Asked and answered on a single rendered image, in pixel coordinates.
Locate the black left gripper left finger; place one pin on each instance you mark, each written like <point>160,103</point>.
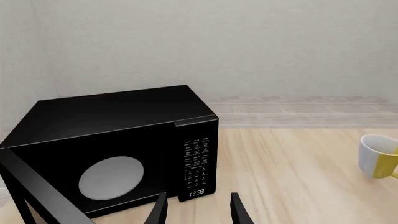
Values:
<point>160,211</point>

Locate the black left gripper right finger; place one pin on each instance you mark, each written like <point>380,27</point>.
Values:
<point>238,211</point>

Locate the yellow and white mug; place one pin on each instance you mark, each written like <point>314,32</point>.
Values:
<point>377,158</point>

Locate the black microwave door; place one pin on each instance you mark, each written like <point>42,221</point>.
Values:
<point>34,189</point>

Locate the white microwave turntable plate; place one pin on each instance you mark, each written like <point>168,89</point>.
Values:
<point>111,177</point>

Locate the black microwave oven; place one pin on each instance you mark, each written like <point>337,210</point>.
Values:
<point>124,130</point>

